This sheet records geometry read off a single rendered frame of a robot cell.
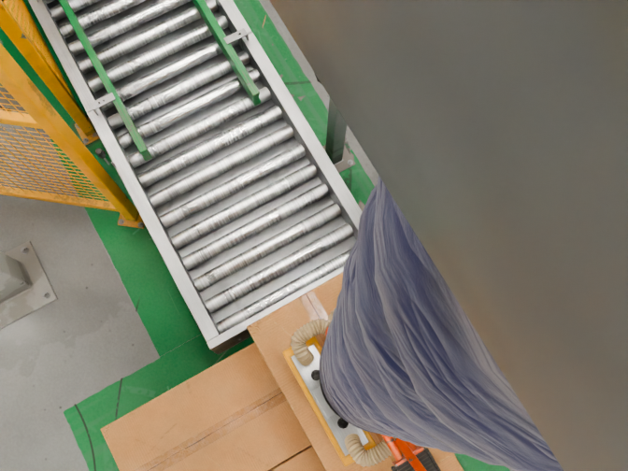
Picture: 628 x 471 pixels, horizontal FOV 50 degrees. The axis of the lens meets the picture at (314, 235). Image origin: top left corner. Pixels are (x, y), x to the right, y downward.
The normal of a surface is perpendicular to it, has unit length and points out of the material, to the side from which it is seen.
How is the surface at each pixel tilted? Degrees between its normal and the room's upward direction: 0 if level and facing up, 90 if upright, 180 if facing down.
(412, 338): 77
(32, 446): 0
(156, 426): 0
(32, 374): 0
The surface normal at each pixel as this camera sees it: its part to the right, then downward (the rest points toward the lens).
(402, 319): -0.82, 0.47
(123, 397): 0.01, -0.25
